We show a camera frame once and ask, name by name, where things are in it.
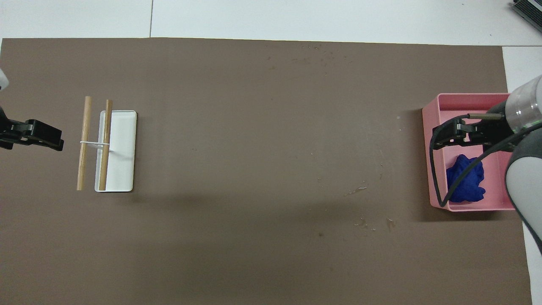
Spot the brown table mat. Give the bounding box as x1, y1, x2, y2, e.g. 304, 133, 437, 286
0, 37, 533, 305

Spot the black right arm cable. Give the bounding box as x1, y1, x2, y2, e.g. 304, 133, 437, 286
429, 114, 542, 208

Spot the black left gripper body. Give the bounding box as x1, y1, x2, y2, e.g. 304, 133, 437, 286
0, 114, 27, 150

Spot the white rack base tray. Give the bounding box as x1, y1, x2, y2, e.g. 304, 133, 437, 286
94, 110, 138, 193

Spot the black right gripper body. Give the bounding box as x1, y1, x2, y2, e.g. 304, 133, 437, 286
481, 104, 514, 149

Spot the darker wooden rod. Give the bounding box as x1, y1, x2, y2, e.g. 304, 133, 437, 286
99, 100, 113, 191

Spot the blue towel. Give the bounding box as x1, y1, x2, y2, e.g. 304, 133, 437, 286
446, 154, 486, 203

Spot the grey ribbed device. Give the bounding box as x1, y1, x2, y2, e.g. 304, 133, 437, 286
510, 0, 542, 22

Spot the pink plastic bin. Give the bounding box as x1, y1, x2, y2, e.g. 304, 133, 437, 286
422, 93, 520, 212

